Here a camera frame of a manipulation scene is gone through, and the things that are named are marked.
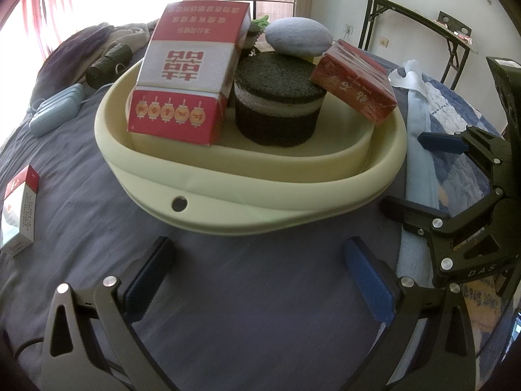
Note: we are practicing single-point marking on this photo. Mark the pale blue plastic case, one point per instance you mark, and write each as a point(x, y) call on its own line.
point(53, 110)

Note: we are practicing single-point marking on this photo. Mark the metal bed rail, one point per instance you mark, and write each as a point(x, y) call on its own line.
point(272, 1)

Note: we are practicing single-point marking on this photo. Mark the long red box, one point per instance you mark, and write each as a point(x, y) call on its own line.
point(354, 85)

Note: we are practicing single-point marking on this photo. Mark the small red white cigarette pack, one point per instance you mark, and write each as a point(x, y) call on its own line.
point(22, 216)

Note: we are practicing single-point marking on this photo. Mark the pale yellow plastic basin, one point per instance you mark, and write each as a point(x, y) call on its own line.
point(244, 195)

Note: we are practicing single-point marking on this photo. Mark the black-legged folding table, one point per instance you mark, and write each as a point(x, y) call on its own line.
point(407, 4)

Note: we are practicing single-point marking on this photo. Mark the red and white cigarette box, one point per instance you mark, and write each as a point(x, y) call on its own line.
point(183, 65)

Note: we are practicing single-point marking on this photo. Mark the dark purple blanket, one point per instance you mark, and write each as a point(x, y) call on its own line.
point(69, 53)

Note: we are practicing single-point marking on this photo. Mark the light blue blanket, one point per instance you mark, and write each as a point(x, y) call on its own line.
point(415, 114)

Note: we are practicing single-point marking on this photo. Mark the blue and white quilt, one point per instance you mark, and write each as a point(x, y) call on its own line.
point(456, 106)

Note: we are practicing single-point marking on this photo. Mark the dark grey bed sheet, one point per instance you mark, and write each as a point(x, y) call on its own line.
point(244, 313)

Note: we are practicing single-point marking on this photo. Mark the beige wall socket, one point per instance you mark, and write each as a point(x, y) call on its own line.
point(349, 29)
point(383, 42)

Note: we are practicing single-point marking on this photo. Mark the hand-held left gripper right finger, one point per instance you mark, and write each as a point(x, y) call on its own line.
point(368, 281)

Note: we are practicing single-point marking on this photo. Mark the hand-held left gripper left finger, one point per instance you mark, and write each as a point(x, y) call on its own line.
point(150, 277)

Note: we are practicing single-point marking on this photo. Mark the green plastic item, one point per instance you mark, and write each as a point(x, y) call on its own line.
point(261, 20)

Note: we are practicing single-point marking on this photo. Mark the dark green rolled bundle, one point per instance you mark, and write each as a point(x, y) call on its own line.
point(106, 63)

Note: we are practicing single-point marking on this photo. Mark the black holder with holes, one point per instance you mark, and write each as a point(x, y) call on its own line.
point(443, 18)

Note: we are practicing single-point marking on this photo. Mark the pink packet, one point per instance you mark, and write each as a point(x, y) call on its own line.
point(464, 36)

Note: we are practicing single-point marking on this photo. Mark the white cloth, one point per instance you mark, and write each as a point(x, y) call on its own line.
point(407, 74)

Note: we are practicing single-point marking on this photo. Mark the pale grey-blue pebble cushion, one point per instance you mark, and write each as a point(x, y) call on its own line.
point(299, 34)

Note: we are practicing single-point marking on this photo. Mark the red striped curtain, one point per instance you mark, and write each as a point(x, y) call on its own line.
point(44, 16)

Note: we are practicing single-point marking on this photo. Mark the beige cloth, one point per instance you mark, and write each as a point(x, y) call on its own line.
point(130, 36)

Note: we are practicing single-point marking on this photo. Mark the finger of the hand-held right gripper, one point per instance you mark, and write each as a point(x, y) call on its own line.
point(439, 141)
point(411, 216)

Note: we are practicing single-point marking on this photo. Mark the dark grey round sponge block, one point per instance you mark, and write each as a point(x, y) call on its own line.
point(272, 110)

